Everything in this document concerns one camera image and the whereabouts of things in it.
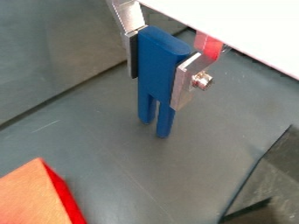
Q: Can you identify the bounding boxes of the gripper 1 silver left finger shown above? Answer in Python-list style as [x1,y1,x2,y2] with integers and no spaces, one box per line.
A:
[105,0,145,79]

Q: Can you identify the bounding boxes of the gripper 1 red right finger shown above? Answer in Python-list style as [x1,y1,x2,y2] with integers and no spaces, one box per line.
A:
[171,31,223,111]

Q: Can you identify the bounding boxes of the blue square-circle two-prong object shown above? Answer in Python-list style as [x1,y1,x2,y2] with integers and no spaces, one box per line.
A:
[137,26,191,138]

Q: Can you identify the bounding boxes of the red peg board fixture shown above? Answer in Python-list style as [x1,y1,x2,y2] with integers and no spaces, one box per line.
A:
[0,157,88,224]

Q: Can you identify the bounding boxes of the black curved holder stand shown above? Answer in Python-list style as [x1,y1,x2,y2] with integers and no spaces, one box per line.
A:
[219,125,299,224]

